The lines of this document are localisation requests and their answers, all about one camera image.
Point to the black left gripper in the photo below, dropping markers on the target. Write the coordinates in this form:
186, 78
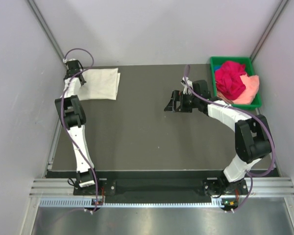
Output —
83, 82

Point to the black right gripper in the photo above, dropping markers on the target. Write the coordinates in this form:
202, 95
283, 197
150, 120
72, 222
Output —
177, 96

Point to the white t shirt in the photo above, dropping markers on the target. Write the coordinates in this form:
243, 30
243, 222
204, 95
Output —
101, 84

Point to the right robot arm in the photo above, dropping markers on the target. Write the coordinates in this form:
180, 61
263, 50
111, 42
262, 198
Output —
253, 140

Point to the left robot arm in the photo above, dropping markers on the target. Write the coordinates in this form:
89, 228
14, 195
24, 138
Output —
73, 120

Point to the blue cloth in bin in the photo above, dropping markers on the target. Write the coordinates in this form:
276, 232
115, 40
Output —
217, 67

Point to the magenta t shirt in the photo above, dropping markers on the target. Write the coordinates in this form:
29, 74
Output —
228, 79

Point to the peach t shirt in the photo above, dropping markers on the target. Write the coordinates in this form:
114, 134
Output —
247, 96

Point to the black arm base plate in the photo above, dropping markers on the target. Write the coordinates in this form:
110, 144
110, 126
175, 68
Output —
111, 187

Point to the aluminium frame rail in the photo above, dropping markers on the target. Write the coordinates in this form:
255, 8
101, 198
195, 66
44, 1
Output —
262, 187

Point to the slotted grey cable duct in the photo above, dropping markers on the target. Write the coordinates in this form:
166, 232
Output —
92, 203

